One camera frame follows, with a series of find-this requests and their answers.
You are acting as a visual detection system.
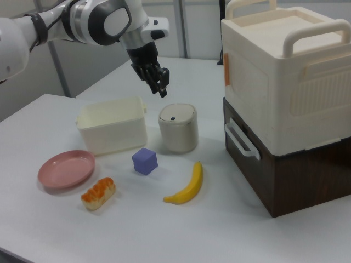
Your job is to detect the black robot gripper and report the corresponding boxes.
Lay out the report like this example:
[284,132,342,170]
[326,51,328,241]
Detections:
[126,41,171,99]

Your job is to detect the beige small trash can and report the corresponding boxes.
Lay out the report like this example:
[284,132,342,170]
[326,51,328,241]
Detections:
[157,103,199,153]

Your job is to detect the white plastic storage box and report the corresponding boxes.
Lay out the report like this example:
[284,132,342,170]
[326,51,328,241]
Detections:
[76,95,149,157]

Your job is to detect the purple cube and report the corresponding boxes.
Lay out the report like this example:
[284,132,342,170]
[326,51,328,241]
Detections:
[132,147,159,176]

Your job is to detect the yellow toy banana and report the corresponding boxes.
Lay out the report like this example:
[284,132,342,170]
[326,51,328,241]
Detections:
[163,161,204,205]

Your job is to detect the toy bread slice loaf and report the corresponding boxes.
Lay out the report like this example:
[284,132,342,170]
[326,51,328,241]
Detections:
[80,177,116,211]

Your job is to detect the pink plate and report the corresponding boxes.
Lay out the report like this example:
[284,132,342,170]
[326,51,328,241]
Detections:
[37,150,97,189]

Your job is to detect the dark brown drawer box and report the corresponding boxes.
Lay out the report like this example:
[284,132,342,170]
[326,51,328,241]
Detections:
[222,97,351,219]

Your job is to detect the thin black hanging cable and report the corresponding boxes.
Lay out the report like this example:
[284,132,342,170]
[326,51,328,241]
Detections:
[217,0,225,66]

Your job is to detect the cream toy cabinet orange handle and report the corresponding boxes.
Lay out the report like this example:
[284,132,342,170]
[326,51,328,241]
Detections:
[220,0,351,158]

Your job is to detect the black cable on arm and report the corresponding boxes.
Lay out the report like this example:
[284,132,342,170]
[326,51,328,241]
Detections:
[24,2,72,53]

